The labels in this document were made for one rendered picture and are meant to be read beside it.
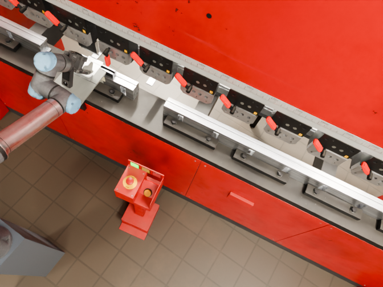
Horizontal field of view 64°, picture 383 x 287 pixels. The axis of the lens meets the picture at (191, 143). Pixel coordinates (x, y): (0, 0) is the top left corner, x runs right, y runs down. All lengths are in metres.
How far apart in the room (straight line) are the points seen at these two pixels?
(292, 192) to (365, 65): 0.84
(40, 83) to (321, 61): 1.03
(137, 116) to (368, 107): 1.06
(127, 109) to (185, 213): 1.03
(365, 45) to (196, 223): 1.76
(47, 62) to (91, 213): 1.34
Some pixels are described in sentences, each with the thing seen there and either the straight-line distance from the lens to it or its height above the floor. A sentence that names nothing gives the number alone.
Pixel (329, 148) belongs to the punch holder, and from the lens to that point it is 1.34.
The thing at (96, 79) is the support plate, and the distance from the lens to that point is 1.62.
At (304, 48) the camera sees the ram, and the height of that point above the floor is 1.66.
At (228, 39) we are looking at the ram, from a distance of 1.05.
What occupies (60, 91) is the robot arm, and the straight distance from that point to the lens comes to 1.32.
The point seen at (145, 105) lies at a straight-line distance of 1.67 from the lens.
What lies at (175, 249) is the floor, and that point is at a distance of 2.32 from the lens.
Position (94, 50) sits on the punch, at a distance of 1.57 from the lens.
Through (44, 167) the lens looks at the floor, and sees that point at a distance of 2.56.
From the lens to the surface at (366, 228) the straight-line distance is 1.80.
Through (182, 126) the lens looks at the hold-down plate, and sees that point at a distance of 1.58.
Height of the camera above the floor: 2.30
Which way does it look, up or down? 64 degrees down
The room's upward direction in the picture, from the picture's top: 18 degrees clockwise
